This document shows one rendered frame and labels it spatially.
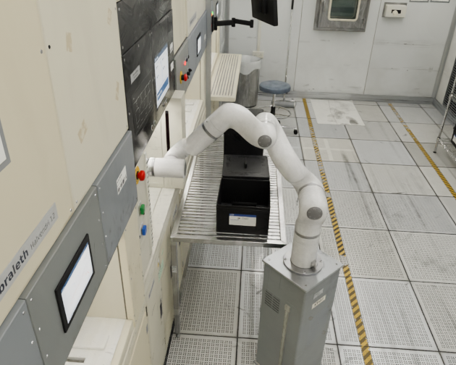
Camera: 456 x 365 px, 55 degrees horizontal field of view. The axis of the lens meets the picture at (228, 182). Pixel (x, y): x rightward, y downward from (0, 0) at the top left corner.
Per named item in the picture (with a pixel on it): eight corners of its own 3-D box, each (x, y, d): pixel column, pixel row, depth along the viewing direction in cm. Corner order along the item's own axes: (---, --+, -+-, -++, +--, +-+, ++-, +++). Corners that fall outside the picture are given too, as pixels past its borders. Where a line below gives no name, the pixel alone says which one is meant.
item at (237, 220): (215, 232, 231) (216, 204, 222) (220, 203, 255) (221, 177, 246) (268, 235, 229) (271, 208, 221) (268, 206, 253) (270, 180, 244)
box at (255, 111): (263, 158, 305) (266, 124, 292) (222, 157, 305) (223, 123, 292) (260, 140, 330) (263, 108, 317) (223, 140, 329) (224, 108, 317)
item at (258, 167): (269, 192, 267) (271, 173, 260) (221, 190, 267) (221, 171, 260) (266, 168, 292) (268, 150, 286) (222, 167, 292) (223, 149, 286)
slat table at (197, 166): (274, 345, 262) (286, 244, 224) (174, 337, 265) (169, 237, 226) (271, 219, 374) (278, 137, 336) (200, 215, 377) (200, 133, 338)
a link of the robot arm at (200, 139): (206, 111, 189) (161, 154, 201) (202, 126, 175) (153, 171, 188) (221, 125, 192) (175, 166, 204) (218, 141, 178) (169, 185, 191)
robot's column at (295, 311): (323, 367, 250) (344, 264, 211) (289, 396, 234) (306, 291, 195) (286, 336, 268) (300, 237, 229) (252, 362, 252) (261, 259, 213)
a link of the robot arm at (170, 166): (157, 153, 194) (153, 163, 186) (187, 154, 193) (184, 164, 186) (158, 169, 198) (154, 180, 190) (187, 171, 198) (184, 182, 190)
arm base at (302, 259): (331, 263, 212) (336, 232, 202) (305, 281, 201) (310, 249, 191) (300, 244, 224) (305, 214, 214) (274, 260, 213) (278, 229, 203)
